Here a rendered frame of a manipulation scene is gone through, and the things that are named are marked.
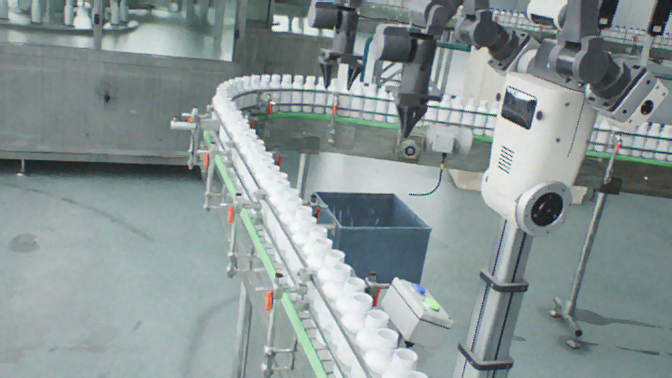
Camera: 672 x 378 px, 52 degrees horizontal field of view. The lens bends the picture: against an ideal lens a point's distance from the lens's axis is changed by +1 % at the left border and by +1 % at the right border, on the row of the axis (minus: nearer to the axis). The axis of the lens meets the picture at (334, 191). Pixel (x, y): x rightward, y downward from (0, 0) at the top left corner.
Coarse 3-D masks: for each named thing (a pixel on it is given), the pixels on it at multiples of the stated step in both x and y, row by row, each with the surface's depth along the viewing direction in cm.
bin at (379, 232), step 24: (312, 192) 235; (336, 192) 237; (360, 192) 240; (336, 216) 240; (360, 216) 244; (384, 216) 247; (408, 216) 233; (336, 240) 211; (360, 240) 211; (384, 240) 214; (408, 240) 217; (360, 264) 214; (384, 264) 217; (408, 264) 220
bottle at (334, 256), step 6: (330, 252) 138; (336, 252) 139; (330, 258) 136; (336, 258) 136; (342, 258) 136; (330, 264) 136; (324, 270) 137; (330, 270) 137; (318, 276) 138; (324, 276) 137; (318, 282) 138; (324, 282) 136; (318, 294) 138; (318, 300) 139; (318, 306) 139; (318, 312) 139; (318, 318) 139; (312, 324) 142
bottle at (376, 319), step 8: (368, 312) 117; (376, 312) 118; (384, 312) 118; (368, 320) 116; (376, 320) 115; (384, 320) 115; (368, 328) 116; (376, 328) 115; (384, 328) 116; (360, 336) 117; (368, 336) 116; (360, 344) 116; (368, 344) 115; (360, 352) 116; (352, 368) 119; (360, 368) 117; (352, 376) 119; (360, 376) 117
